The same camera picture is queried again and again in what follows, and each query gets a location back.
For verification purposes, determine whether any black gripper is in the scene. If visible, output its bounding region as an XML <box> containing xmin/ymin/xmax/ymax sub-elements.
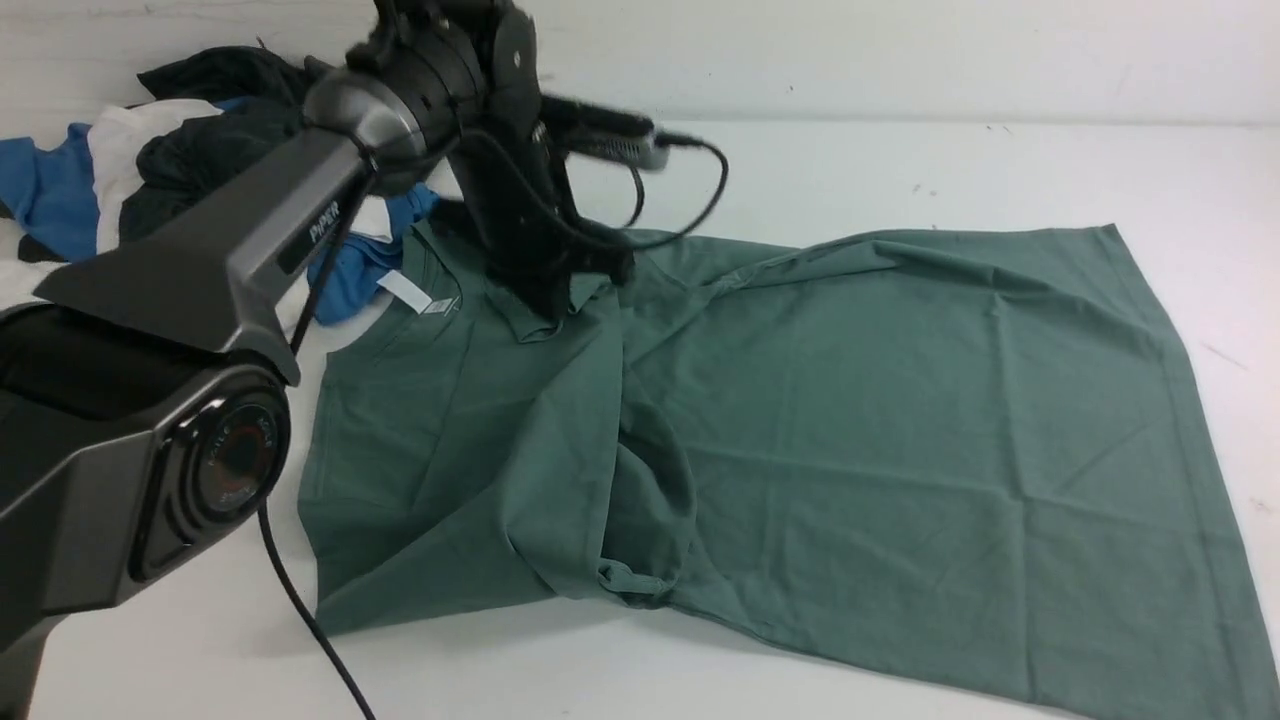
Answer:
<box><xmin>449</xmin><ymin>120</ymin><xmax>636</xmax><ymax>325</ymax></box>

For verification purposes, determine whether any green long-sleeve top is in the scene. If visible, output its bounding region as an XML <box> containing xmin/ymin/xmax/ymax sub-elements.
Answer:
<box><xmin>298</xmin><ymin>223</ymin><xmax>1277</xmax><ymax>719</ymax></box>

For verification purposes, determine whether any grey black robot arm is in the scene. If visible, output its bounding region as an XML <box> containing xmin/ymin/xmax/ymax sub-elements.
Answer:
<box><xmin>3</xmin><ymin>1</ymin><xmax>622</xmax><ymax>719</ymax></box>

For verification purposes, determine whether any dark grey garment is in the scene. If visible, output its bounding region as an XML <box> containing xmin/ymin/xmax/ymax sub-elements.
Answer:
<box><xmin>18</xmin><ymin>47</ymin><xmax>340</xmax><ymax>246</ymax></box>

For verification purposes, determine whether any white garment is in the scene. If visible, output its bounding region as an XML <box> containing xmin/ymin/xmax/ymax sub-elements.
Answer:
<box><xmin>0</xmin><ymin>101</ymin><xmax>394</xmax><ymax>331</ymax></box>

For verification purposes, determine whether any blue garment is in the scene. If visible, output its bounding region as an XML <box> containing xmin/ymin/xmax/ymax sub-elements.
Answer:
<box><xmin>0</xmin><ymin>97</ymin><xmax>442</xmax><ymax>328</ymax></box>

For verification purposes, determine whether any black camera cable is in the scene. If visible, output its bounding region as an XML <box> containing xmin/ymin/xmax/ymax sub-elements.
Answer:
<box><xmin>470</xmin><ymin>129</ymin><xmax>730</xmax><ymax>252</ymax></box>

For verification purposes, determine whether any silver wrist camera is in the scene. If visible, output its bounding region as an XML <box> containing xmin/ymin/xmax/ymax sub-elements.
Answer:
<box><xmin>539</xmin><ymin>94</ymin><xmax>669</xmax><ymax>173</ymax></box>

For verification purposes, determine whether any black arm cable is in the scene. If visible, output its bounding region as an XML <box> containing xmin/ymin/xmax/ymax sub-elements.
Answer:
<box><xmin>259</xmin><ymin>500</ymin><xmax>378</xmax><ymax>720</ymax></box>

